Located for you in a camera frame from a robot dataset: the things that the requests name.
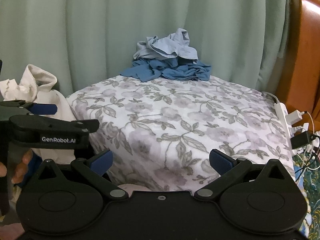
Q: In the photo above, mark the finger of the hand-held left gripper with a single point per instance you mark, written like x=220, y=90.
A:
x=42, y=108
x=55, y=123

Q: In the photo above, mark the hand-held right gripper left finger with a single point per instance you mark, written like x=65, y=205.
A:
x=102, y=163

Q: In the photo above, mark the wooden headboard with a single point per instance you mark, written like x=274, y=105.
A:
x=305, y=55

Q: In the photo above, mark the black power adapter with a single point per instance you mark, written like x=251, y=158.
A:
x=302, y=140

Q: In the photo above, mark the dark blue garment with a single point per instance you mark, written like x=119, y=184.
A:
x=175, y=72

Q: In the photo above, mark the white cloth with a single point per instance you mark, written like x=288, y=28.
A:
x=42, y=80

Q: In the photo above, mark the floral blanket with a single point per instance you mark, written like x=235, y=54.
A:
x=162, y=120

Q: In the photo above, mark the person's left hand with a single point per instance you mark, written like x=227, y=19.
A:
x=23, y=165

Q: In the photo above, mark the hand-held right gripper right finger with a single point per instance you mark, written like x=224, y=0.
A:
x=221, y=161

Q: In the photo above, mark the white charger plug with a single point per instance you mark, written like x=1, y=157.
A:
x=295, y=117

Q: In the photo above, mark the light blue t-shirt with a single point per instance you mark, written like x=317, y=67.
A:
x=170, y=47

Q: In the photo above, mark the green curtain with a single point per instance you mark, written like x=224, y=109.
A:
x=100, y=30

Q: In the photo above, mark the green patterned fabric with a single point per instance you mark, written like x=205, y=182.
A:
x=311, y=195

